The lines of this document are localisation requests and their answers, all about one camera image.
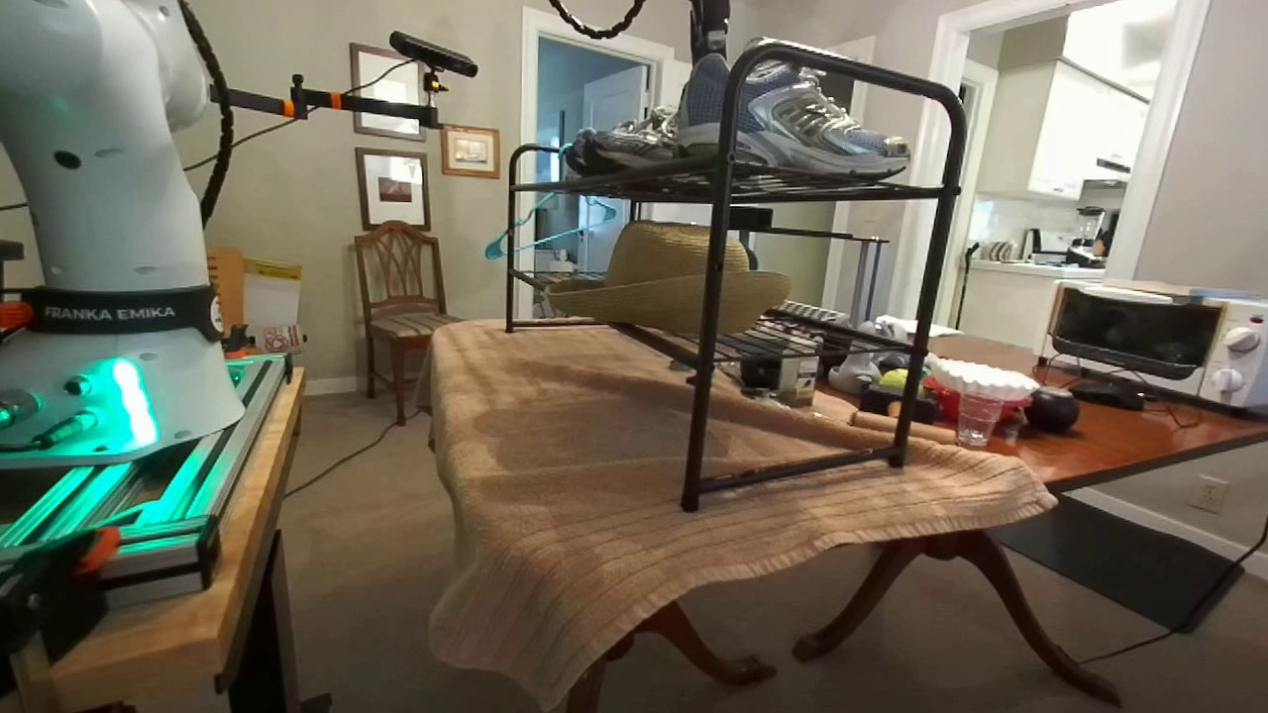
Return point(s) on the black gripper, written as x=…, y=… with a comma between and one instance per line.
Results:
x=709, y=10

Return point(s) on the blue grey running shoe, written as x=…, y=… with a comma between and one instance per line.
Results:
x=642, y=123
x=818, y=139

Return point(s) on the white shoe with blue stripes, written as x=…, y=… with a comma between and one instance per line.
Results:
x=594, y=159

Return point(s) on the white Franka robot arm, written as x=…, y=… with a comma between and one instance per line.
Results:
x=93, y=200

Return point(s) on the straw hat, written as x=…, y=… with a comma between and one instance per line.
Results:
x=659, y=282

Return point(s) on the small gold framed picture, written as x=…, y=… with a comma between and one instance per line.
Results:
x=468, y=154

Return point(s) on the blue plastic clothes hanger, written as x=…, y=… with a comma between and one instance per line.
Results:
x=510, y=243

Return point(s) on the black metal shoe rack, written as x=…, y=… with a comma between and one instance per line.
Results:
x=705, y=331

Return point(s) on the computer keyboard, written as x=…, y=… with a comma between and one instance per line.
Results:
x=818, y=317

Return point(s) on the large framed picture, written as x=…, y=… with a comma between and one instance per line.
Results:
x=374, y=73

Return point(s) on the black cup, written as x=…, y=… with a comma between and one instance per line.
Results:
x=757, y=374

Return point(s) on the glass jar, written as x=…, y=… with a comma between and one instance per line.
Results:
x=798, y=374

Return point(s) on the dark framed picture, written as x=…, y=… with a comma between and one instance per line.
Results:
x=395, y=187

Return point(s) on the yellow green ball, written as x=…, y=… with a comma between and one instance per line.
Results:
x=892, y=381

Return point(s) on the wooden chair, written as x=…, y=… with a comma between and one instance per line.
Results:
x=402, y=323

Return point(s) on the black coffee maker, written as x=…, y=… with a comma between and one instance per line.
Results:
x=1102, y=222

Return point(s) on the white ruffled bowl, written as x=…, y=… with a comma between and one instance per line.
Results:
x=985, y=381

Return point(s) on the clear plastic cup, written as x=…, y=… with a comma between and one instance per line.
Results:
x=976, y=423

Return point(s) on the beige ribbed table cloth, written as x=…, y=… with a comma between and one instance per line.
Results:
x=594, y=500

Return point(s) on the black round object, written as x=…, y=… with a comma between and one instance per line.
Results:
x=1055, y=415

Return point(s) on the white paper bag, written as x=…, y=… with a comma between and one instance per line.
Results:
x=272, y=304

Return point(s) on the white toaster oven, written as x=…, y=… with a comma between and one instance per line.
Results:
x=1133, y=337

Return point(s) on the dark wooden table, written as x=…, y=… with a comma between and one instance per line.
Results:
x=1133, y=437

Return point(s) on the dark floor mat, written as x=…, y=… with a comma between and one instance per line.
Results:
x=1124, y=562

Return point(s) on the wooden robot cart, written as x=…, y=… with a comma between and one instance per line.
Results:
x=171, y=636

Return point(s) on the black orange clamp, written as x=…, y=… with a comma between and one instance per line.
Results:
x=54, y=596

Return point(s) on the black bar stereo camera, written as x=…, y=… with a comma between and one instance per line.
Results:
x=433, y=55

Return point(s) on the black camera stand pole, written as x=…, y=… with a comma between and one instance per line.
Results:
x=369, y=103

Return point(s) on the white wall outlet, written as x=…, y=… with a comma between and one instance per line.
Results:
x=1209, y=494

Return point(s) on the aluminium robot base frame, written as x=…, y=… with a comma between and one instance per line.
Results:
x=161, y=518

